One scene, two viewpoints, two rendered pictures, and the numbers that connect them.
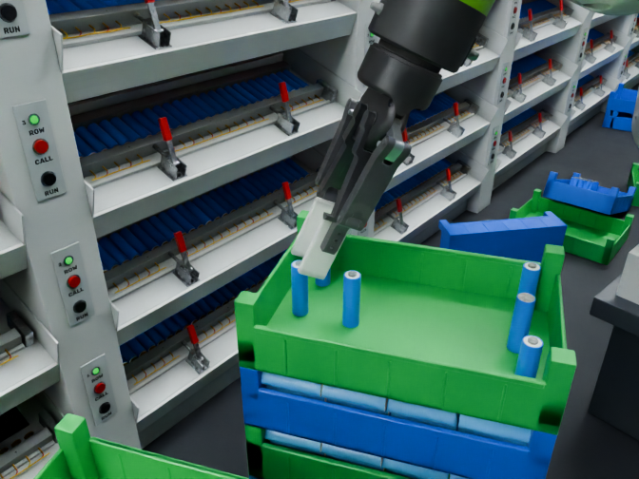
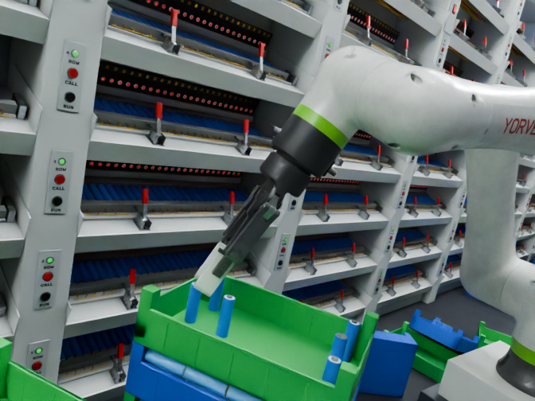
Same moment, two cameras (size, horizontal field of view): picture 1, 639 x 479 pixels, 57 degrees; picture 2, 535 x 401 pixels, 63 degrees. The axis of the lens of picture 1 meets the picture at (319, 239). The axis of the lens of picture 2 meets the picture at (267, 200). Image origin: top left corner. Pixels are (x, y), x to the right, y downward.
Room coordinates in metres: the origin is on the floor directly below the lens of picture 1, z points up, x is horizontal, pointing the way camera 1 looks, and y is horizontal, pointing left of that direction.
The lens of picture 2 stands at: (-0.10, -0.09, 0.82)
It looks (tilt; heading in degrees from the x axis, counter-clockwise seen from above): 11 degrees down; 3
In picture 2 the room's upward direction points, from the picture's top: 12 degrees clockwise
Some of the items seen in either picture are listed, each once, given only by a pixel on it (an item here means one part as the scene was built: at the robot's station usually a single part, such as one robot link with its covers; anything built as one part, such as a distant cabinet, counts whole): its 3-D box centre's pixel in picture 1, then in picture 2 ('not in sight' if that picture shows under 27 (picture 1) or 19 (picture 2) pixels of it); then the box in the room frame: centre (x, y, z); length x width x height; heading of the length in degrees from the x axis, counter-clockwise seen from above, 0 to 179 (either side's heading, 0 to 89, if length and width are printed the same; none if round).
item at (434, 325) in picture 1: (408, 303); (263, 326); (0.50, -0.09, 0.52); 0.30 x 0.20 x 0.08; 73
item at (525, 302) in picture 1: (520, 324); (336, 356); (0.47, -0.20, 0.52); 0.02 x 0.02 x 0.06
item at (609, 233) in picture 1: (569, 223); (425, 352); (1.58, -0.76, 0.04); 0.30 x 0.20 x 0.08; 51
